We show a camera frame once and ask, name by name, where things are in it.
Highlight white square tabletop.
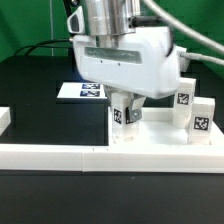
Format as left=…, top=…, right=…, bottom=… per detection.
left=108, top=108, right=224, bottom=148

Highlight black cables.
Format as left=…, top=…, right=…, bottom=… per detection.
left=13, top=37, right=76, bottom=57

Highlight white U-shaped fence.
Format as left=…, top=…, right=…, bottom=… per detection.
left=0, top=106, right=224, bottom=174

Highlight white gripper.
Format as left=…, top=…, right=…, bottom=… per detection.
left=66, top=6, right=181, bottom=123

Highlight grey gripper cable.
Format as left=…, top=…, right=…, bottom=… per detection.
left=143, top=0, right=224, bottom=66

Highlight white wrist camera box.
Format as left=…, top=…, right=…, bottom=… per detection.
left=176, top=46, right=190, bottom=72

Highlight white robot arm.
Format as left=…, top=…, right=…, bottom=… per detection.
left=67, top=0, right=180, bottom=122

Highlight white marker sheet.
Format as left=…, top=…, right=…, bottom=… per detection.
left=58, top=82, right=106, bottom=99

